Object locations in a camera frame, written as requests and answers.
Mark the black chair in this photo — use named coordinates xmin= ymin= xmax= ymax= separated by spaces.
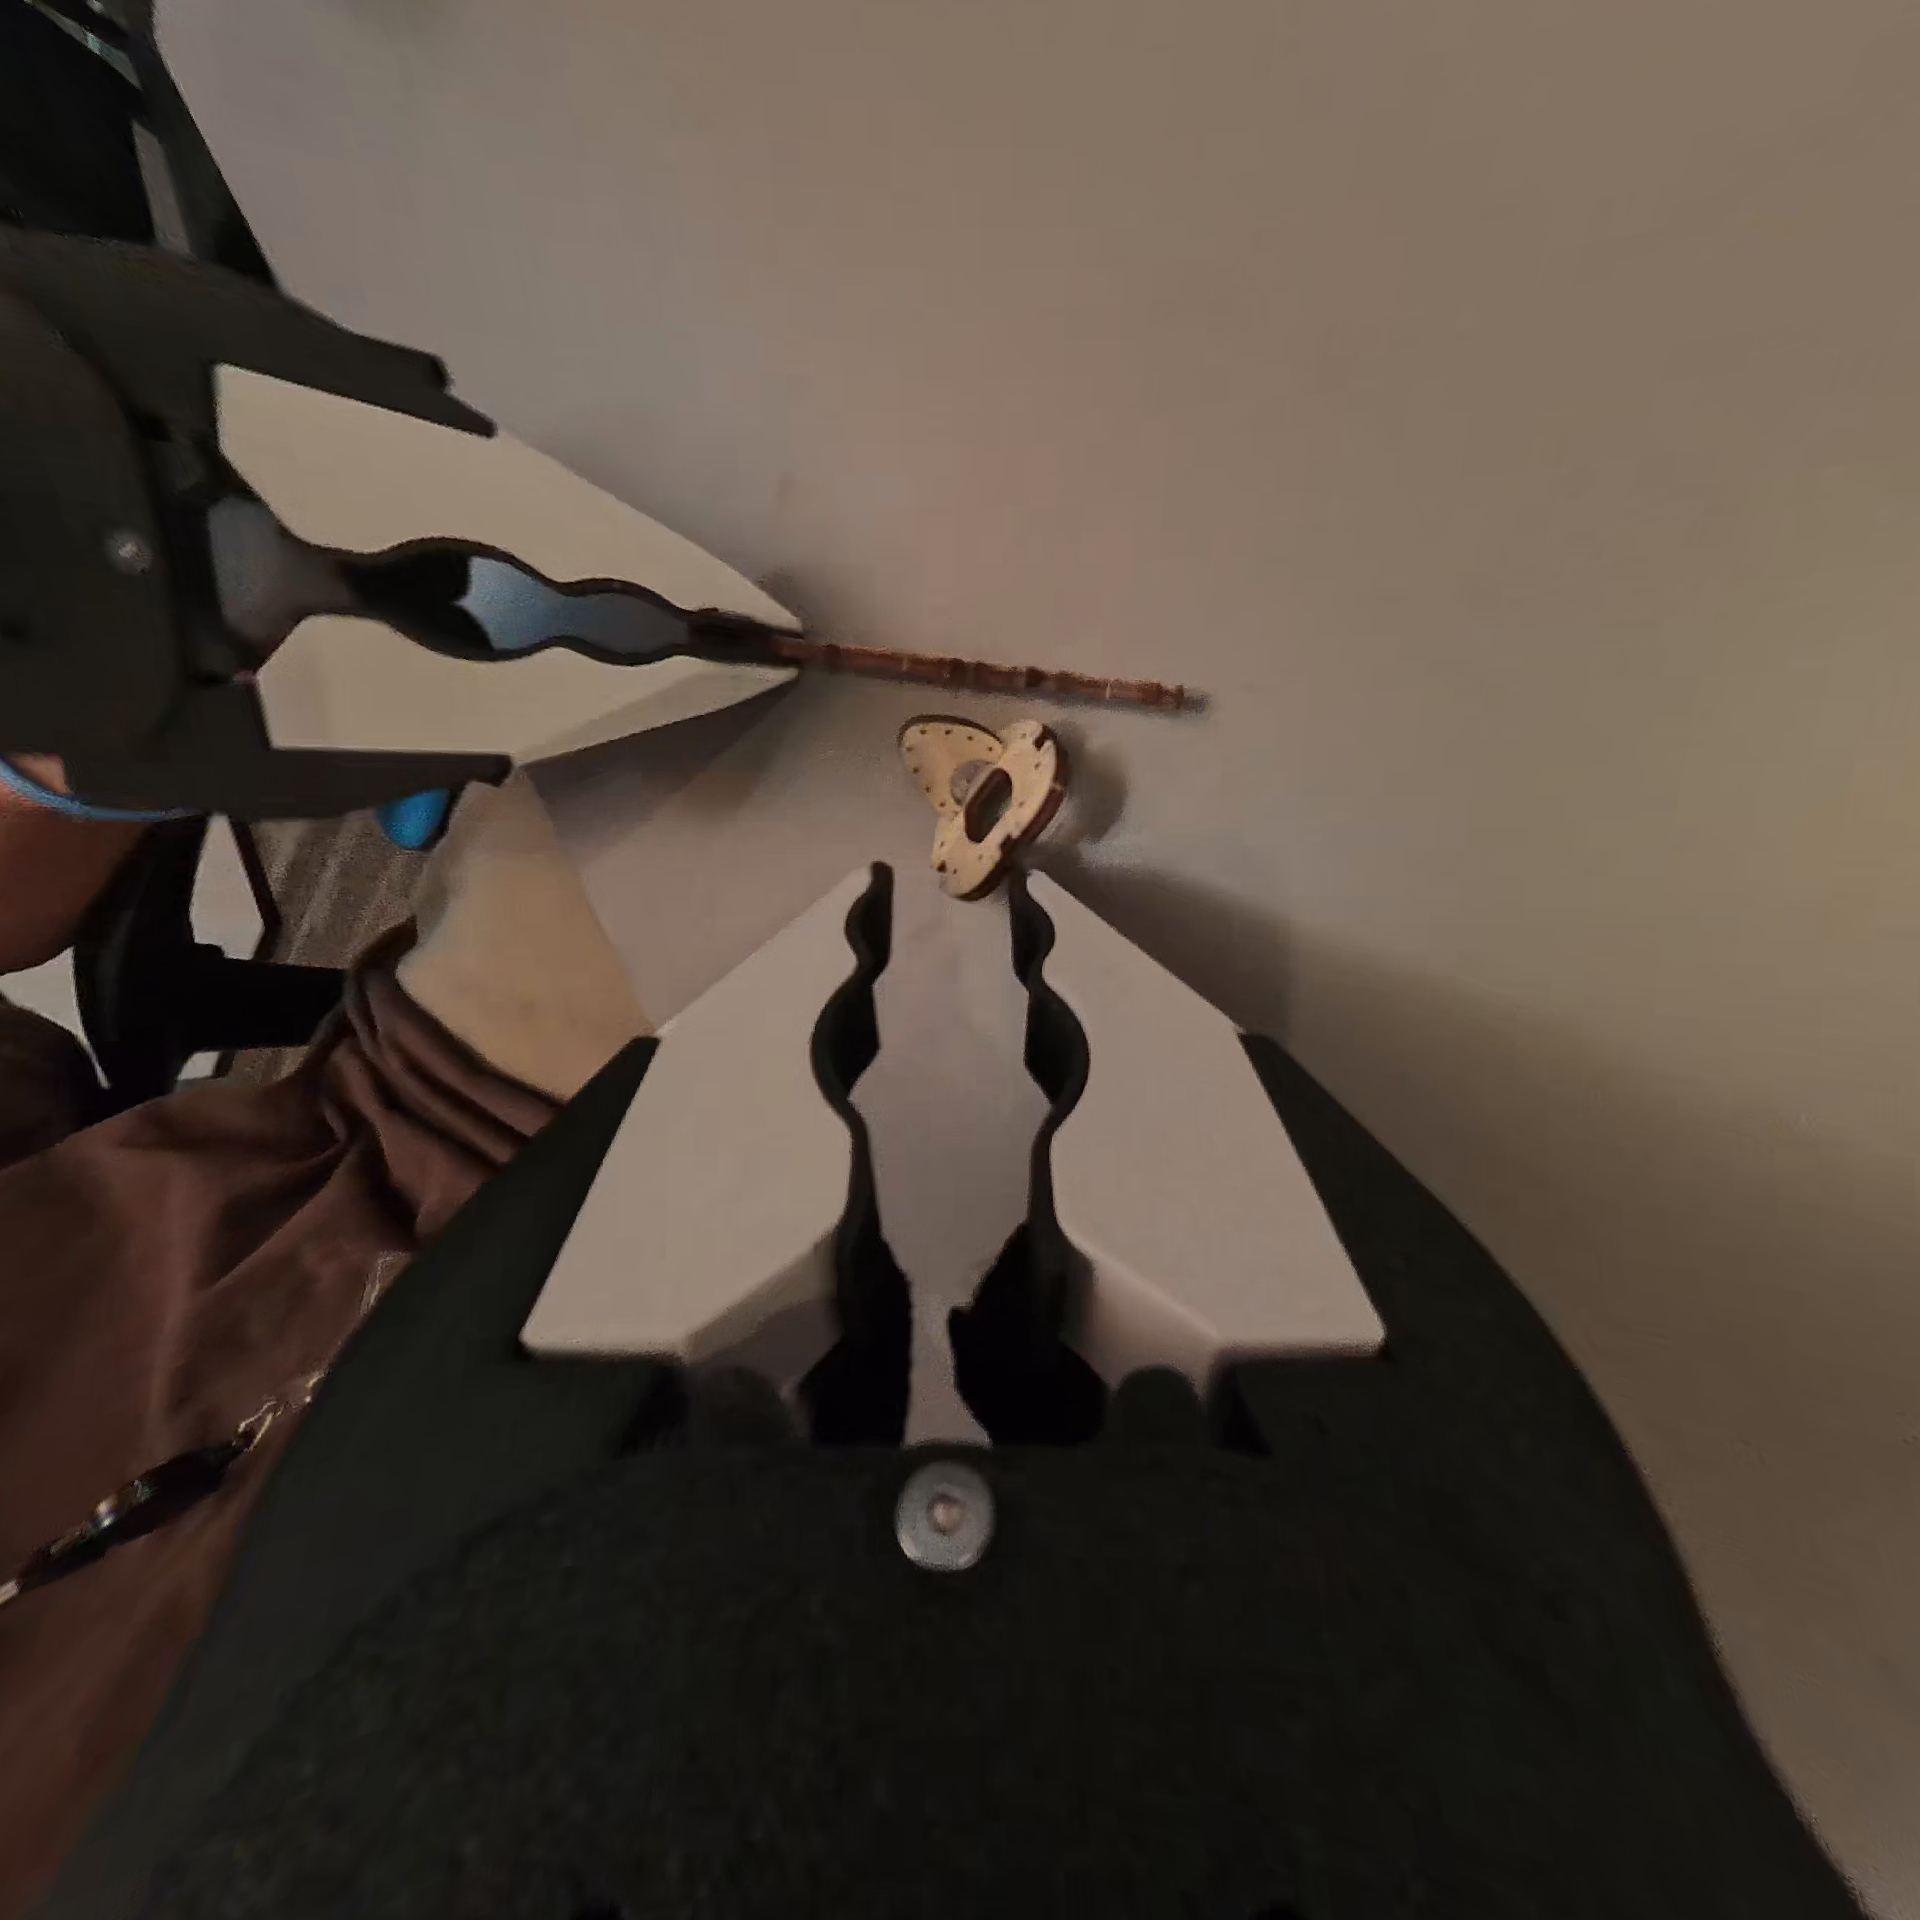
xmin=72 ymin=815 xmax=352 ymax=1117

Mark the dark cord with metal chain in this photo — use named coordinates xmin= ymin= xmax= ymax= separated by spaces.
xmin=0 ymin=1367 xmax=326 ymax=1612

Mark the black metal frame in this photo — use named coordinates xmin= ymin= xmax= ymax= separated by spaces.
xmin=0 ymin=0 xmax=291 ymax=291

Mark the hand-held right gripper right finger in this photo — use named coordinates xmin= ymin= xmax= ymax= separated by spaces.
xmin=949 ymin=870 xmax=1389 ymax=1378

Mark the person's left forearm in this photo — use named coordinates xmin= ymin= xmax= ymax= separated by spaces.
xmin=0 ymin=746 xmax=169 ymax=981

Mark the person's brown garment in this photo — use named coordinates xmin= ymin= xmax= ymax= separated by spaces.
xmin=0 ymin=919 xmax=654 ymax=1920

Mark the thin notched wooden strip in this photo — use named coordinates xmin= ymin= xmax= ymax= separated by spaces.
xmin=697 ymin=626 xmax=1215 ymax=716

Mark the wooden ring part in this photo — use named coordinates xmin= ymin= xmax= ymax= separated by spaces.
xmin=899 ymin=716 xmax=1072 ymax=908

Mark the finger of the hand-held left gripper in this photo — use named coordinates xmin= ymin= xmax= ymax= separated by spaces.
xmin=210 ymin=366 xmax=809 ymax=636
xmin=256 ymin=614 xmax=799 ymax=769

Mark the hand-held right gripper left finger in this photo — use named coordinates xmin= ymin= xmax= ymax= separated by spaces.
xmin=520 ymin=864 xmax=913 ymax=1378

